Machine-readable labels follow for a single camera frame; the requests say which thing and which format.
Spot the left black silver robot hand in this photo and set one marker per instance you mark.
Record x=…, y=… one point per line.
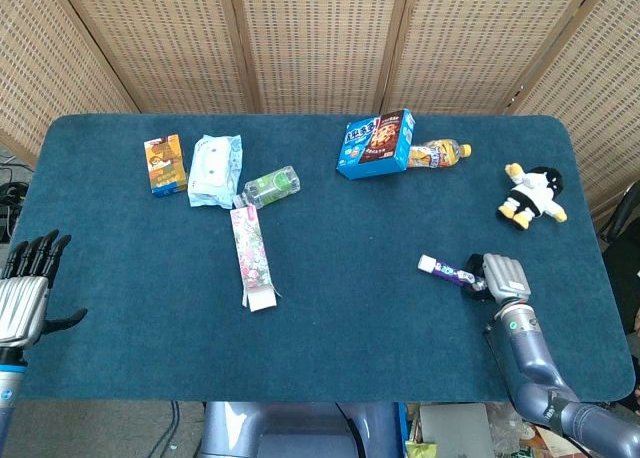
x=22, y=308

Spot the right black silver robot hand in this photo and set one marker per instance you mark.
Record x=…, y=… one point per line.
x=505, y=275

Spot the purple toothpaste tube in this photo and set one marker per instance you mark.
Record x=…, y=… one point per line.
x=447, y=270

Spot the pink floral long box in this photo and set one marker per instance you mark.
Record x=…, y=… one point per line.
x=251, y=253

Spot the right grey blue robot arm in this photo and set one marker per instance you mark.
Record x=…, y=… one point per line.
x=535, y=368

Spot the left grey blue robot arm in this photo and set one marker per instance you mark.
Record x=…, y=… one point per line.
x=9, y=393

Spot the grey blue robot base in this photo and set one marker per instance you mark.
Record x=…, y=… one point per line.
x=280, y=428

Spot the blue cookie box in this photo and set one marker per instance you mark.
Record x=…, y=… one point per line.
x=375, y=145

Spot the orange snack box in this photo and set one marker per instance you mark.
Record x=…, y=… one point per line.
x=165, y=168

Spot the black white plush toy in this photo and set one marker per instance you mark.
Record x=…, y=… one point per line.
x=532, y=195

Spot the black chair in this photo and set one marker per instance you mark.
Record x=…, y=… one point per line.
x=622, y=258

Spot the orange drink bottle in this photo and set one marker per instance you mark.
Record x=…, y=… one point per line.
x=437, y=154

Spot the blue carpet table mat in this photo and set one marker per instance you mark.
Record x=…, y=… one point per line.
x=320, y=338

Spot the light blue wet wipes pack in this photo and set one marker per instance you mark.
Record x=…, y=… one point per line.
x=212, y=173

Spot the clear bottle with green label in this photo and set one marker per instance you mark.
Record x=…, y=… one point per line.
x=270, y=185

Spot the woven wooden folding screen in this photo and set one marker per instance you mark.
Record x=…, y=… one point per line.
x=320, y=38

